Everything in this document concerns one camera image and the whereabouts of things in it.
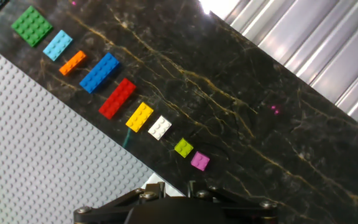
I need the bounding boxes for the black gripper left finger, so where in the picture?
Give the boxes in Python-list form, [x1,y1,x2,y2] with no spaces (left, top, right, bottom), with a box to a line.
[73,182,167,224]

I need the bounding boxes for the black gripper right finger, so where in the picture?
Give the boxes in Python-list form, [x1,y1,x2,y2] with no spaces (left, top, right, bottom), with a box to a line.
[187,180,278,223]

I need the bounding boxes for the small pink Lego brick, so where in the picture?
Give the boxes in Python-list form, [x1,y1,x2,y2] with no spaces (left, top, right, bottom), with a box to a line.
[190,151,211,172]

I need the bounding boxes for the small lime Lego brick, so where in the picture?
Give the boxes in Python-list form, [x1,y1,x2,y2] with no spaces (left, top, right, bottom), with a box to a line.
[173,137,195,159]

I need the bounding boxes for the white Lego brick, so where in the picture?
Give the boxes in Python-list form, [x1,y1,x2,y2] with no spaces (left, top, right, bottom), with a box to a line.
[147,114,173,141]

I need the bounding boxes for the yellow Lego brick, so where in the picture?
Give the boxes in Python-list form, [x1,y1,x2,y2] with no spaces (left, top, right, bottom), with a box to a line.
[125,101,155,134]

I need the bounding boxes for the long red Lego brick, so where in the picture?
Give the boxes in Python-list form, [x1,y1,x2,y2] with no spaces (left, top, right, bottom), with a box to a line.
[98,77,137,121]

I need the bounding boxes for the long blue Lego brick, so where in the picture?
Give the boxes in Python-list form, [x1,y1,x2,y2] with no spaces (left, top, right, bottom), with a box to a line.
[78,52,121,95]

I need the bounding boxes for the grey Lego baseplate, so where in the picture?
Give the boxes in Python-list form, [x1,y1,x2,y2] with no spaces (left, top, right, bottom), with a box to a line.
[0,39,155,224]

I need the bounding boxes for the narrow orange Lego brick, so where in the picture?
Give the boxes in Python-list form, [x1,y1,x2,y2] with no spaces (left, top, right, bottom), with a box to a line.
[58,50,88,77]

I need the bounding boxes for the light blue Lego brick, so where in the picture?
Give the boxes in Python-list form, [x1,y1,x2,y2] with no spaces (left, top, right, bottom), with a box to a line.
[42,29,74,62]

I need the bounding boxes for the square green Lego plate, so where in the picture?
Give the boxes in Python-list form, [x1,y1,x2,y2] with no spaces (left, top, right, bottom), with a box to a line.
[11,5,54,49]

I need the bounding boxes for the black white marker tag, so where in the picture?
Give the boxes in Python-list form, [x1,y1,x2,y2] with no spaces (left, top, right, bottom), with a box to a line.
[141,172,186,197]

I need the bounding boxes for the black marble pattern mat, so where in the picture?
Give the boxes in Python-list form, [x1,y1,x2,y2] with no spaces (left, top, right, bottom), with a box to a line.
[0,0,358,224]

